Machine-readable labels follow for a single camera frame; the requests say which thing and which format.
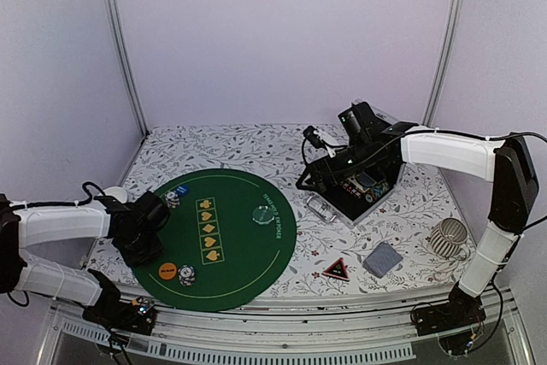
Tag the white bowl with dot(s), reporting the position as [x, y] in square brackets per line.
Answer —
[119, 193]

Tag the boxed card deck in case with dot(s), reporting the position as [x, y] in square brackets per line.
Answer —
[362, 181]

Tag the striped ceramic mug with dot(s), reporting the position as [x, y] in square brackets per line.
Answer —
[448, 239]

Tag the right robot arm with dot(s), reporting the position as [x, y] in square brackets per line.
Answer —
[504, 161]

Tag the red black triangular button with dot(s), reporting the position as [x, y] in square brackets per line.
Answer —
[337, 271]

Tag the blue small blind button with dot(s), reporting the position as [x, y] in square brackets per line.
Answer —
[182, 190]

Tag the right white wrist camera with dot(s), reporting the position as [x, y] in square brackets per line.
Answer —
[320, 139]

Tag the round green poker mat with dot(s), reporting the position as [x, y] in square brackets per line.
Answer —
[235, 259]

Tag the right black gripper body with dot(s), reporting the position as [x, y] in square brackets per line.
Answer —
[326, 162]

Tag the front row poker chips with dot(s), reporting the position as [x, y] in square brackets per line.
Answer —
[374, 193]

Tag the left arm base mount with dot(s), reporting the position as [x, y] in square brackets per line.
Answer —
[137, 316]

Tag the aluminium poker chip case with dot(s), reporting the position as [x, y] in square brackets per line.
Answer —
[373, 147]

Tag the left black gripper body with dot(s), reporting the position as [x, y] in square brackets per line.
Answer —
[141, 249]

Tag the left aluminium frame post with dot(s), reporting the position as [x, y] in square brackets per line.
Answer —
[114, 17]

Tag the grey playing card deck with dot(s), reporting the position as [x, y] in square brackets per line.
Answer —
[382, 260]

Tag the clear dealer button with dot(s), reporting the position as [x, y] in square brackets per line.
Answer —
[262, 215]

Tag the right aluminium frame post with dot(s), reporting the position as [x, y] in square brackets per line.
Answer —
[454, 12]

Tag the orange big blind button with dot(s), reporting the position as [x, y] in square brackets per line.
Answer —
[167, 271]

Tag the aluminium frame post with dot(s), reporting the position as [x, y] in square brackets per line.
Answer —
[114, 17]
[454, 12]

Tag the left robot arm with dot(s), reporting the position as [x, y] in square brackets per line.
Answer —
[131, 226]

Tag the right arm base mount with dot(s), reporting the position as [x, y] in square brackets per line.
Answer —
[458, 311]

